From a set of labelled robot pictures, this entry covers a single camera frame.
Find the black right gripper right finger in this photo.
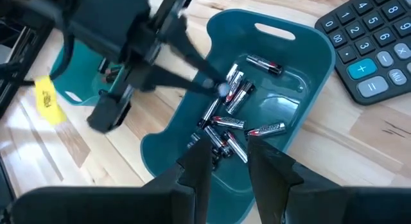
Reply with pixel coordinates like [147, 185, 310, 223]
[248, 136, 411, 224]

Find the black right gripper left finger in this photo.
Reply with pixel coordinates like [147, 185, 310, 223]
[9, 137, 213, 224]

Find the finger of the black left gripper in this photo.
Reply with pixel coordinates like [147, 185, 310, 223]
[166, 14, 226, 86]
[127, 64, 220, 97]

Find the bright teal plastic bin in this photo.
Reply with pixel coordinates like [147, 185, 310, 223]
[49, 39, 129, 107]

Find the dusty blue-teal plastic bin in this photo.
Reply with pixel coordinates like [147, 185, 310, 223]
[140, 8, 337, 224]

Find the black desk calculator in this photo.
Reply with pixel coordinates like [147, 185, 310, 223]
[314, 0, 411, 106]

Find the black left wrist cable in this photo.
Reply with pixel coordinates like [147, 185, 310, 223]
[19, 12, 76, 87]

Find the yellow cable tag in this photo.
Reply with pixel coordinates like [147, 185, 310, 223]
[33, 75, 67, 126]

